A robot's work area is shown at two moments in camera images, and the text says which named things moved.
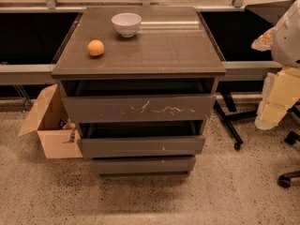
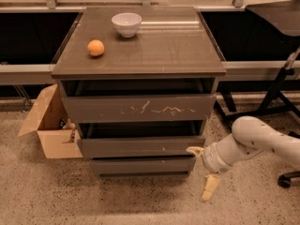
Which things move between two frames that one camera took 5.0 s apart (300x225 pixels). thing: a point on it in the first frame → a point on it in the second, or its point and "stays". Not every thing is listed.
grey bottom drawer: x=120 y=167 stays
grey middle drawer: x=139 y=139 stays
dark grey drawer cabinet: x=141 y=82 stays
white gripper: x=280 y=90 → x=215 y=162
